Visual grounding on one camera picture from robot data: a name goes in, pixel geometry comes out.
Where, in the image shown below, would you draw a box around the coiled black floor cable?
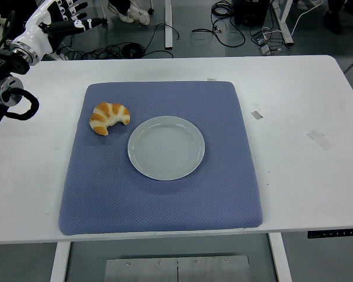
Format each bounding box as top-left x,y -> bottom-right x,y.
122,42 -> 145,59

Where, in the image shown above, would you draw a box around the pale grey round plate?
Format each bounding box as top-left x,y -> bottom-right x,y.
127,115 -> 206,181

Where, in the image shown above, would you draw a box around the bundled black cable loops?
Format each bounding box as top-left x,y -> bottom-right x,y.
211,0 -> 234,17

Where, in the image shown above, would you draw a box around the large clear tape piece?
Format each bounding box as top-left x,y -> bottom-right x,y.
307,129 -> 333,150

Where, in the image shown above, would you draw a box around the grey power adapter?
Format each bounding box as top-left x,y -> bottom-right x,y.
252,32 -> 273,46

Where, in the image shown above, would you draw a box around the blue quilted mat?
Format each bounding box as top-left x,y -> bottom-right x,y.
58,81 -> 264,237

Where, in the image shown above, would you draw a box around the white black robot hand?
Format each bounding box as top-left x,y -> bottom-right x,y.
12,0 -> 105,57

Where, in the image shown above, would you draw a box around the person's foot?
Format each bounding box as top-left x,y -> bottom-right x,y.
323,9 -> 342,34
126,1 -> 151,25
107,0 -> 135,24

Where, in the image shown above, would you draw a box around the black table control panel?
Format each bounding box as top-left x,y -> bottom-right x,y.
307,227 -> 353,239

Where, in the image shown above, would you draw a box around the white floor cable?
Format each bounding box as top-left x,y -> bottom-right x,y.
291,0 -> 310,35

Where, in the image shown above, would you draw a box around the long black floor cable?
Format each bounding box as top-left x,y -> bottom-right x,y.
144,23 -> 181,58

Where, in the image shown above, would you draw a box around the black equipment box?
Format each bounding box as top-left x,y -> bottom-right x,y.
234,0 -> 270,26

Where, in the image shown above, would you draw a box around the grey metal plate with screws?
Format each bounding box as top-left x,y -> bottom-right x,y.
104,255 -> 251,282

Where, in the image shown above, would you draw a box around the golden striped croissant bread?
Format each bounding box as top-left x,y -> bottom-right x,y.
89,102 -> 131,136

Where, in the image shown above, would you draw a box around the white background table leg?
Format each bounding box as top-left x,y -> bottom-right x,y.
164,0 -> 174,49
272,0 -> 295,45

